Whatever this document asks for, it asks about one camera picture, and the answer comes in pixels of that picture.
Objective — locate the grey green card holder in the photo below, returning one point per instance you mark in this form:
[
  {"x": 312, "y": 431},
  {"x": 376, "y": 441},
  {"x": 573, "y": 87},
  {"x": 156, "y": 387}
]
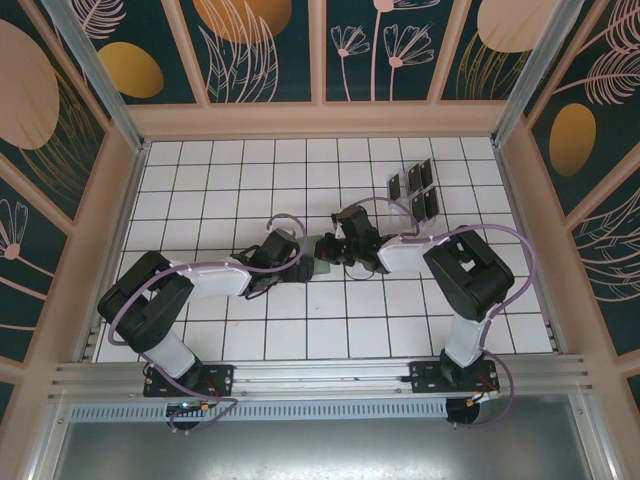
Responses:
[{"x": 322, "y": 268}]

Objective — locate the peach circle gold wall panel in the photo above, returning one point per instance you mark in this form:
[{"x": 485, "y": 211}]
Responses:
[{"x": 500, "y": 25}]

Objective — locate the pink leaves wall panel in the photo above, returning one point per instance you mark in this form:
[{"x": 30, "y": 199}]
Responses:
[{"x": 615, "y": 260}]

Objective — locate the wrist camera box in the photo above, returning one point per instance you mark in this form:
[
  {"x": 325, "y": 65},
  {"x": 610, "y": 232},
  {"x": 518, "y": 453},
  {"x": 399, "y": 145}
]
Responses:
[
  {"x": 352, "y": 225},
  {"x": 277, "y": 247}
]

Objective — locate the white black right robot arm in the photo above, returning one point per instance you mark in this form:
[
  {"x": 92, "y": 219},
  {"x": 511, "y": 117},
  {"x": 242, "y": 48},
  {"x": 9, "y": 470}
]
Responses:
[{"x": 405, "y": 257}]

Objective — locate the dark grey credit card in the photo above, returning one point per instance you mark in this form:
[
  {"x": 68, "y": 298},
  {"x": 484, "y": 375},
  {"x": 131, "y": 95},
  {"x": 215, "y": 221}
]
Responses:
[
  {"x": 417, "y": 206},
  {"x": 414, "y": 178},
  {"x": 396, "y": 186}
]

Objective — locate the aluminium corner post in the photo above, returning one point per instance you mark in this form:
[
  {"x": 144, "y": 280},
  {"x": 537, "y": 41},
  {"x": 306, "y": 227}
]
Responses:
[
  {"x": 529, "y": 75},
  {"x": 104, "y": 85}
]

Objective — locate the orange circle leaves wall panel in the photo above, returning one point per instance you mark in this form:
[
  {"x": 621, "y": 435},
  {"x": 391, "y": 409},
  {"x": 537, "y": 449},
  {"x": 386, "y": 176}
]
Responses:
[{"x": 240, "y": 30}]

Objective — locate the clear acrylic card stand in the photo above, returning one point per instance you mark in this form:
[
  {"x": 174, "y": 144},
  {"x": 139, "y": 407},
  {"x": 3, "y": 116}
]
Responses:
[{"x": 401, "y": 212}]

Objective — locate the grey metal sheet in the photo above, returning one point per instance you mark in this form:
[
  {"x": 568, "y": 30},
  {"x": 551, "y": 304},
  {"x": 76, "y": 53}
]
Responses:
[{"x": 320, "y": 450}]

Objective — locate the pink flower outline wall panel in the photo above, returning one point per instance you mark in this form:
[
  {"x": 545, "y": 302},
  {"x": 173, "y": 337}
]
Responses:
[{"x": 20, "y": 250}]

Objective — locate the pink flowers wall panel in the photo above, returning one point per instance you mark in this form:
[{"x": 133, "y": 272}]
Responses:
[{"x": 380, "y": 50}]

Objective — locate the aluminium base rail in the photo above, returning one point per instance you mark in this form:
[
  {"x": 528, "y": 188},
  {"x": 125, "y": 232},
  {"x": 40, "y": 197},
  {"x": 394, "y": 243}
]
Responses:
[{"x": 320, "y": 372}]

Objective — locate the large peach oval wall panel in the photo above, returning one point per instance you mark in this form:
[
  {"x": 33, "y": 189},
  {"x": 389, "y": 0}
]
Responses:
[{"x": 30, "y": 100}]

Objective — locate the orange oval feather wall panel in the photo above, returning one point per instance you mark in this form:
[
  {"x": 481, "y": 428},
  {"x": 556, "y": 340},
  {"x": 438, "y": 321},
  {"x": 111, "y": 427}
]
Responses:
[{"x": 572, "y": 140}]

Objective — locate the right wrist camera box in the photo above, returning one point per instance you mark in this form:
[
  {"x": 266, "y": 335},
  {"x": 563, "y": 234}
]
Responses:
[{"x": 352, "y": 225}]

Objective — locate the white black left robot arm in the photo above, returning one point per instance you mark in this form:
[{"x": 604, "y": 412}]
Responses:
[{"x": 210, "y": 280}]

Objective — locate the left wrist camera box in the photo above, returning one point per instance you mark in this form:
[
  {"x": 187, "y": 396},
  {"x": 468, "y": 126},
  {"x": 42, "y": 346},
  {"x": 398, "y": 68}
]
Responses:
[{"x": 277, "y": 247}]

